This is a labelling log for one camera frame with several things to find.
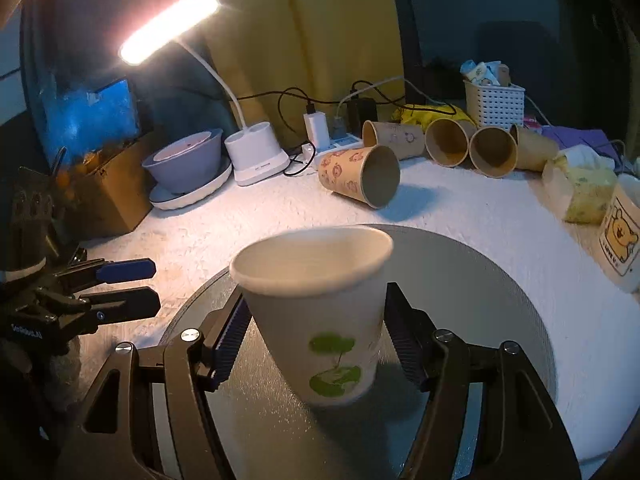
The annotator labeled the white paper cup green print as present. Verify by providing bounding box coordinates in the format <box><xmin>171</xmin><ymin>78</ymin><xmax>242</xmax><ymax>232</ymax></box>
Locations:
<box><xmin>230</xmin><ymin>226</ymin><xmax>394</xmax><ymax>406</ymax></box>

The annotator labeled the patterned brown cup lying front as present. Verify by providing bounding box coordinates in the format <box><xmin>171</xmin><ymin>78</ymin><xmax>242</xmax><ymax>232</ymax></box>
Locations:
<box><xmin>318</xmin><ymin>145</ymin><xmax>400</xmax><ymax>209</ymax></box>

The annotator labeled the round grey placemat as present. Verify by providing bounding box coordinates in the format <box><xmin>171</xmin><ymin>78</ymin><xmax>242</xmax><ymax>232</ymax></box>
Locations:
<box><xmin>158</xmin><ymin>223</ymin><xmax>558</xmax><ymax>480</ymax></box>

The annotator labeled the brown cardboard box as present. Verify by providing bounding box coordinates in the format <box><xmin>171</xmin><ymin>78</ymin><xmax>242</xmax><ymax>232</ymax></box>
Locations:
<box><xmin>64</xmin><ymin>131</ymin><xmax>165</xmax><ymax>240</ymax></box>

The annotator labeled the white plate under bowl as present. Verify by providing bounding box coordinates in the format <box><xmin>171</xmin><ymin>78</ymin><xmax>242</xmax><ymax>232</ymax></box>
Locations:
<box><xmin>149</xmin><ymin>156</ymin><xmax>232</xmax><ymax>210</ymax></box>

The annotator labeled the purple bowl with inner bowl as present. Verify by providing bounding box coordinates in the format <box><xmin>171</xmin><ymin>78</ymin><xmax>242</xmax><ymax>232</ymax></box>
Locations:
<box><xmin>142</xmin><ymin>128</ymin><xmax>222</xmax><ymax>194</ymax></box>

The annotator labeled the white tablecloth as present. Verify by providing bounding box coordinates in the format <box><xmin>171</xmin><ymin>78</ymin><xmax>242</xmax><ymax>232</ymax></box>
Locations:
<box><xmin>87</xmin><ymin>158</ymin><xmax>639</xmax><ymax>476</ymax></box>

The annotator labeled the white desk lamp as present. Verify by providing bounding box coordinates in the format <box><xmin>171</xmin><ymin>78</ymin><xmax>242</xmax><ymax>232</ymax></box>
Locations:
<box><xmin>118</xmin><ymin>0</ymin><xmax>288</xmax><ymax>186</ymax></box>

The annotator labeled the white bear mug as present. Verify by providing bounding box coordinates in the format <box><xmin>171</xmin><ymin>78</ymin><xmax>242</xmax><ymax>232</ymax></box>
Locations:
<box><xmin>596</xmin><ymin>174</ymin><xmax>640</xmax><ymax>292</ymax></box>

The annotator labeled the white power strip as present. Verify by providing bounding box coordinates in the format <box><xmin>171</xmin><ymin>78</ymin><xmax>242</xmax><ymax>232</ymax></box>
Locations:
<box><xmin>299</xmin><ymin>131</ymin><xmax>365</xmax><ymax>168</ymax></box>

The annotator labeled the yellow tissue pack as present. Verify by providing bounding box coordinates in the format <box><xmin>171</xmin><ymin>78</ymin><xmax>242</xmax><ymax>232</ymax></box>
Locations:
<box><xmin>542</xmin><ymin>156</ymin><xmax>617</xmax><ymax>226</ymax></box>

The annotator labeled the yellow bag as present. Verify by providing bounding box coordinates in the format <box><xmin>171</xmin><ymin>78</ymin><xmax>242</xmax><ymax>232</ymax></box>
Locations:
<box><xmin>390</xmin><ymin>104</ymin><xmax>474</xmax><ymax>130</ymax></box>

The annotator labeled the white charger plug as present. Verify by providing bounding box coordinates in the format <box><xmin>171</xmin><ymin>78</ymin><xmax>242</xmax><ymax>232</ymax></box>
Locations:
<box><xmin>304</xmin><ymin>112</ymin><xmax>331</xmax><ymax>152</ymax></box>

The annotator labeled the purple cloth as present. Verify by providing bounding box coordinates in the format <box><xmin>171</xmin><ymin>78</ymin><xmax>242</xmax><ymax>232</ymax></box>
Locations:
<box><xmin>541</xmin><ymin>126</ymin><xmax>620</xmax><ymax>162</ymax></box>

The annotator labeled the white lattice basket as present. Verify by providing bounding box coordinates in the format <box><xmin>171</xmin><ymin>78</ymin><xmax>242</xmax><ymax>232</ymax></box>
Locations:
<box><xmin>464</xmin><ymin>81</ymin><xmax>525</xmax><ymax>130</ymax></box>

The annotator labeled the black power adapter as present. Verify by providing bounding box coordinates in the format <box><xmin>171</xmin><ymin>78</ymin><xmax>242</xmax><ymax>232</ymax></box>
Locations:
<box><xmin>346</xmin><ymin>96</ymin><xmax>378</xmax><ymax>138</ymax></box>

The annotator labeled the yellow curtain left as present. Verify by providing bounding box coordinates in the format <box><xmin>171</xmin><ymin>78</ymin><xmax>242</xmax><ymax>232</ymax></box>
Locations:
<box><xmin>200</xmin><ymin>0</ymin><xmax>404</xmax><ymax>148</ymax></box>

